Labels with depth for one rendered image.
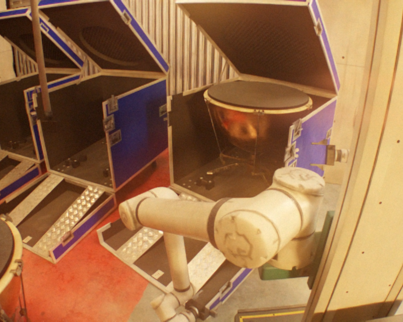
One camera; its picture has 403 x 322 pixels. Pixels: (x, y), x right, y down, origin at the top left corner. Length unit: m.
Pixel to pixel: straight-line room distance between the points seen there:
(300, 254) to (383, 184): 0.34
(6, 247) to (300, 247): 1.08
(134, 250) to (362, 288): 1.67
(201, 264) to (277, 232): 1.43
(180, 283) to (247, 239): 0.90
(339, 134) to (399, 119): 2.43
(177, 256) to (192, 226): 0.57
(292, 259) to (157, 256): 1.46
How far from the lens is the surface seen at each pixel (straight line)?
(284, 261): 0.97
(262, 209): 0.76
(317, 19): 2.05
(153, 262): 2.25
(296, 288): 2.17
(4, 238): 1.43
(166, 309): 1.61
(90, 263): 2.35
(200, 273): 2.10
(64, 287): 2.25
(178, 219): 0.97
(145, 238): 2.38
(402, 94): 0.72
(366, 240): 0.90
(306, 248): 0.98
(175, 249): 1.45
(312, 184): 0.86
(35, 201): 3.01
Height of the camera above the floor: 1.61
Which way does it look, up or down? 25 degrees down
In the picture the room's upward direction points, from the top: 1 degrees clockwise
